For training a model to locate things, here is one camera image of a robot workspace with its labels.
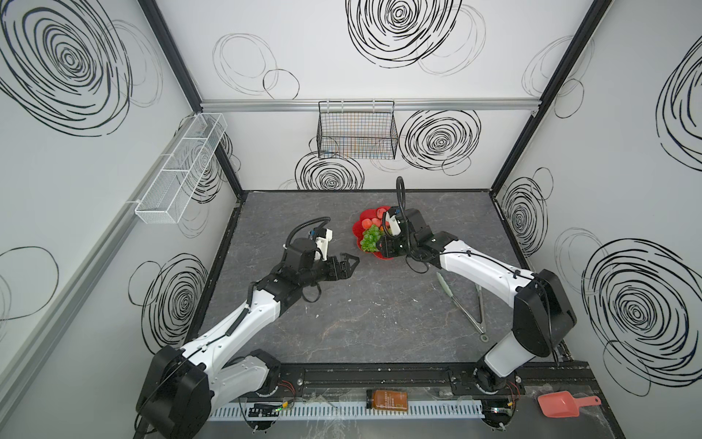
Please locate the black wire basket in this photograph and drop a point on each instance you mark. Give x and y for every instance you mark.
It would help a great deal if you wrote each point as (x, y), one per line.
(357, 135)

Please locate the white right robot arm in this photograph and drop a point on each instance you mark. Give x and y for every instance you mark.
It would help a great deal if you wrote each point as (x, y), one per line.
(542, 314)

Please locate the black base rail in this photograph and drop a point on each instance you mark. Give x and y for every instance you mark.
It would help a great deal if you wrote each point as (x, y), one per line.
(459, 377)

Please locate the white slotted cable duct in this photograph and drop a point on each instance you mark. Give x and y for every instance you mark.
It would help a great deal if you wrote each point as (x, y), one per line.
(325, 411)

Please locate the pink plastic scoop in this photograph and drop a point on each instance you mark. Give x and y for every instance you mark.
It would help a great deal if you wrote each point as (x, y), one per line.
(564, 405)

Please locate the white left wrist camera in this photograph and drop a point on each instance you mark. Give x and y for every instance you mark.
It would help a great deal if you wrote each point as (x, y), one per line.
(322, 237)

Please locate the clear wall shelf rack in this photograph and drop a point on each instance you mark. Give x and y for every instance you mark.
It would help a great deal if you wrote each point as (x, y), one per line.
(175, 184)

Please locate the green kitchen tongs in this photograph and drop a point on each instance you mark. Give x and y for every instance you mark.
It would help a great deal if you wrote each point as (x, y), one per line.
(478, 324)

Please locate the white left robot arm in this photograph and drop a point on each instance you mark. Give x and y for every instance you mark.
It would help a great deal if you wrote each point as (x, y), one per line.
(184, 386)

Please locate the brown bottle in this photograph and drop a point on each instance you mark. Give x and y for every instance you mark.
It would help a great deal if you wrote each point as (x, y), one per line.
(387, 400)

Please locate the black corner frame post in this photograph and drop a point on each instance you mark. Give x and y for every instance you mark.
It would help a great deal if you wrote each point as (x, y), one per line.
(188, 87)
(572, 54)

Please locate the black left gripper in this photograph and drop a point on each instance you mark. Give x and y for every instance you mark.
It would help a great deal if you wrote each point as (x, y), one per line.
(335, 268)

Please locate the black corner frame post left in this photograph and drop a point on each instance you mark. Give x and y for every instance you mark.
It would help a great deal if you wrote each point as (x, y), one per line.
(188, 87)

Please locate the aluminium wall rail back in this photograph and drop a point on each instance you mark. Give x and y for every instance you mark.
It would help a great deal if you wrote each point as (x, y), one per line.
(353, 105)

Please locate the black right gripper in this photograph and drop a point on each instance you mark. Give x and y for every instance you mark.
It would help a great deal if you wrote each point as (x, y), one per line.
(395, 244)

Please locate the black corner frame post right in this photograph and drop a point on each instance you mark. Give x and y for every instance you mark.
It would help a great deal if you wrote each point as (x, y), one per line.
(572, 54)

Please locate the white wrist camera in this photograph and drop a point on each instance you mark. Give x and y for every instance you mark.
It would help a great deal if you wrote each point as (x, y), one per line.
(391, 225)
(322, 237)

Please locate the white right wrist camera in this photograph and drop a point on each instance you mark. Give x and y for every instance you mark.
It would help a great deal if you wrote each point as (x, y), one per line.
(391, 225)

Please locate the red flower-shaped fruit bowl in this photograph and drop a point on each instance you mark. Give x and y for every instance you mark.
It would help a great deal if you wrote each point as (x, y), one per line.
(357, 228)

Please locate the green fake grape bunch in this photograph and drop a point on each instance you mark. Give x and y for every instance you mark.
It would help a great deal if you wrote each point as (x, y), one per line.
(370, 239)

